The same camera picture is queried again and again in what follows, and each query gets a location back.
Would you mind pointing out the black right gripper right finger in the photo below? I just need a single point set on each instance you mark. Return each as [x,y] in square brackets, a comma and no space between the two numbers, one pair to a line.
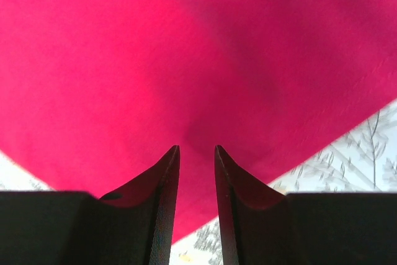
[259,225]

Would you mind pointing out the pink t shirt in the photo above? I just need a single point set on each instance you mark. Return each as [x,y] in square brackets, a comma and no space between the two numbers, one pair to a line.
[93,92]

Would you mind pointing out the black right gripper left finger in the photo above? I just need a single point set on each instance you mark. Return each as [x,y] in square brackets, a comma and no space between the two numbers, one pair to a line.
[133,224]

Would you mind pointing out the floral table mat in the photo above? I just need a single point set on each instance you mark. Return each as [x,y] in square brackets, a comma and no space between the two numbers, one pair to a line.
[337,170]

